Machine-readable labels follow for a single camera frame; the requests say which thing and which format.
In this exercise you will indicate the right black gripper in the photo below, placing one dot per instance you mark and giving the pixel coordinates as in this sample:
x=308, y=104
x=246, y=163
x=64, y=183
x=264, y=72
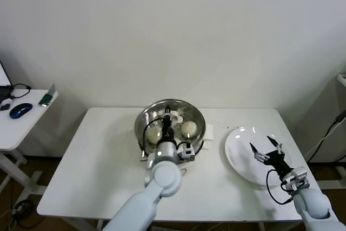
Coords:
x=275, y=160

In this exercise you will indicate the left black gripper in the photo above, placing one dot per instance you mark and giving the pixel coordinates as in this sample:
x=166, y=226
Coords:
x=167, y=131

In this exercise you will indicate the round glass pot lid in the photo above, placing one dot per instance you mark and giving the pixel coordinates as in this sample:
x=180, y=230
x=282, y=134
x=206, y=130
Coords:
x=196, y=116

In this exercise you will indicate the white steamed baozi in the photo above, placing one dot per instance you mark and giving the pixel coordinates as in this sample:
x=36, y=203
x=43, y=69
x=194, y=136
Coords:
x=188, y=129
x=154, y=135

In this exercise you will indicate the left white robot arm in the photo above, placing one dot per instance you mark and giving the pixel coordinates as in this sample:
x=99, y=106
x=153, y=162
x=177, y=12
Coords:
x=162, y=179

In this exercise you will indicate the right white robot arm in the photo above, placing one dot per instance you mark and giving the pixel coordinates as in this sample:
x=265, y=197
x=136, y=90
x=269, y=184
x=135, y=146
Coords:
x=313, y=206

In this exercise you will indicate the stainless steel steamer basket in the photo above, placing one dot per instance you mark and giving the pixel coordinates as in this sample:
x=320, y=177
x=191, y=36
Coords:
x=200, y=141

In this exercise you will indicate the white round plate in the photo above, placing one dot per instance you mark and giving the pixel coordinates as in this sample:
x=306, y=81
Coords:
x=240, y=158

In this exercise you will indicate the white electric cooking pot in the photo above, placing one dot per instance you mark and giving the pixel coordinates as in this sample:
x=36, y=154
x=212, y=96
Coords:
x=209, y=135

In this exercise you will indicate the green and silver stand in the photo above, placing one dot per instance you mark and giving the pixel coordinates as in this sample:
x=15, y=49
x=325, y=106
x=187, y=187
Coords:
x=47, y=97

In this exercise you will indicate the white side desk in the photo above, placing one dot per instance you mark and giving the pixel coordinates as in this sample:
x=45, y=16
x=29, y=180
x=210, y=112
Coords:
x=24, y=129

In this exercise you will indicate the blue computer mouse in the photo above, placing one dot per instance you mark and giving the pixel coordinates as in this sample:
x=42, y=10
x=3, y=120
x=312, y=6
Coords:
x=21, y=110

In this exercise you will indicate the small black desk gadget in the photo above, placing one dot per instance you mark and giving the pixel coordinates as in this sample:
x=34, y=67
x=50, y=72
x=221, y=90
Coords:
x=3, y=108

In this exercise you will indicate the black laptop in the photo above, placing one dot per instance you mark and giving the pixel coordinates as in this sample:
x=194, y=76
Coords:
x=3, y=92

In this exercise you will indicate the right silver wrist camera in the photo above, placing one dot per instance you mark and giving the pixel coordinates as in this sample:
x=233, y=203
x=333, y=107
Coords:
x=296, y=179

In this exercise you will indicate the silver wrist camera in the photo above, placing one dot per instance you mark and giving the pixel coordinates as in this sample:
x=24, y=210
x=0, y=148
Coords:
x=186, y=152
x=296, y=179

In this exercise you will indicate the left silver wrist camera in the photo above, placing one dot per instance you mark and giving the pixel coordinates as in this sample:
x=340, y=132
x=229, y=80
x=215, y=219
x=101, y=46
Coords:
x=186, y=152

